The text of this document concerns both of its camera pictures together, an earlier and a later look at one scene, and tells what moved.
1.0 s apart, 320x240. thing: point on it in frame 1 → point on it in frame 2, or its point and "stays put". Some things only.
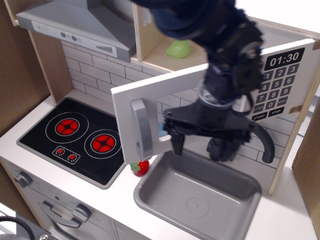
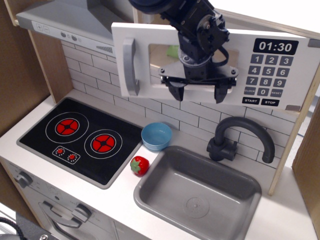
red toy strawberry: x=140 y=168 stays put
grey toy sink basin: x=211 y=198 stays put
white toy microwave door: x=279 y=92 → x=272 y=67
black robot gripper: x=209 y=119 → x=223 y=75
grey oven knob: x=24 y=179 stays put
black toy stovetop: x=81 y=138 stays put
